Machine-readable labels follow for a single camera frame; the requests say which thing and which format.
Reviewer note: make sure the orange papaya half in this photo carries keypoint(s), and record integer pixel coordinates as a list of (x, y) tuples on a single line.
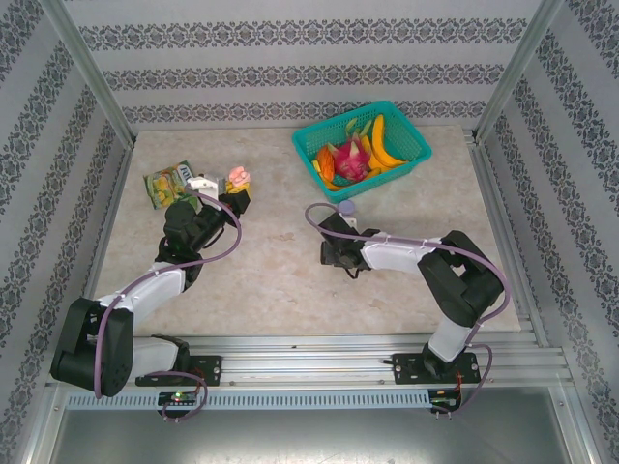
[(326, 162)]

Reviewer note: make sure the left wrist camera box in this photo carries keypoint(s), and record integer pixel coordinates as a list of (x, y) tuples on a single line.
[(205, 183)]

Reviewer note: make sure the purple earbud charging case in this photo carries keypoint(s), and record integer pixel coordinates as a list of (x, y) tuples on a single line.
[(347, 207)]

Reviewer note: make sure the aluminium frame post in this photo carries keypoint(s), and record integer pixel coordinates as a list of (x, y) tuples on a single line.
[(515, 72), (89, 72)]

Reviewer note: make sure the yellow fruit slice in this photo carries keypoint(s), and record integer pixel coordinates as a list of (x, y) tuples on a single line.
[(316, 165)]

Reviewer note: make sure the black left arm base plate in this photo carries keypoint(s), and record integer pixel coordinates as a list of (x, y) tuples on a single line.
[(210, 369)]

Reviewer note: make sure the large orange-yellow banana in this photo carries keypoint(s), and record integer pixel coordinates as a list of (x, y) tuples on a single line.
[(379, 145)]

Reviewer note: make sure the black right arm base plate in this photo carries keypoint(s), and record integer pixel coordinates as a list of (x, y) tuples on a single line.
[(401, 369)]

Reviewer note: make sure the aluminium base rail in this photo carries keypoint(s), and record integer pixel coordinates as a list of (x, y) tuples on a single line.
[(309, 367)]

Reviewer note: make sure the pink peach toy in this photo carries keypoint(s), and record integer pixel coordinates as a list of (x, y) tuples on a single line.
[(239, 176)]

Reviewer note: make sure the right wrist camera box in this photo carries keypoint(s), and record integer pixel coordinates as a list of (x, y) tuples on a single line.
[(349, 221)]

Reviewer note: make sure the grey metal panel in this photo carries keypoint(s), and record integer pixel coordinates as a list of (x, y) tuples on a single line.
[(309, 435)]

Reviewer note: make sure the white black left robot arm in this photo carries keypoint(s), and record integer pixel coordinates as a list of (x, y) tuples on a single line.
[(145, 290)]

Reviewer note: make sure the green Fox's candy bag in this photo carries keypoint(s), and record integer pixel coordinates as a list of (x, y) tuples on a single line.
[(164, 186)]

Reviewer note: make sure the small yellow banana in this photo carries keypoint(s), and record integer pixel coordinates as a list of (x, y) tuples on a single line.
[(374, 169)]

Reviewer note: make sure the aluminium side rail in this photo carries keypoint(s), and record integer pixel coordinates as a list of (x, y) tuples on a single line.
[(495, 193), (113, 193)]

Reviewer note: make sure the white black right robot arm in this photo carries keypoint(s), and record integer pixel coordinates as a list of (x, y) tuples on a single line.
[(401, 253)]

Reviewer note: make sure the pink dragon fruit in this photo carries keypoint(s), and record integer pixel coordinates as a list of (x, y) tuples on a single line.
[(350, 162)]

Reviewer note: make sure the teal plastic basket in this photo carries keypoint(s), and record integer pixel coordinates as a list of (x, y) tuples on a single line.
[(411, 140)]

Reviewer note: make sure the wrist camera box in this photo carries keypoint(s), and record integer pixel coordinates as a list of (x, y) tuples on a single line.
[(349, 221), (205, 183)]

